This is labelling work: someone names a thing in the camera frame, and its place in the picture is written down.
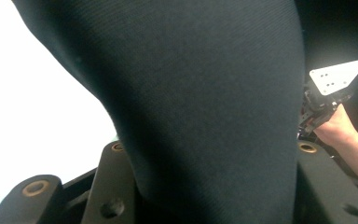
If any black and green t-shirt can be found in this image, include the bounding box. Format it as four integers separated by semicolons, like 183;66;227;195
12;0;306;224

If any white table cover sheet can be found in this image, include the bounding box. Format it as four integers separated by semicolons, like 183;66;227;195
0;0;119;218

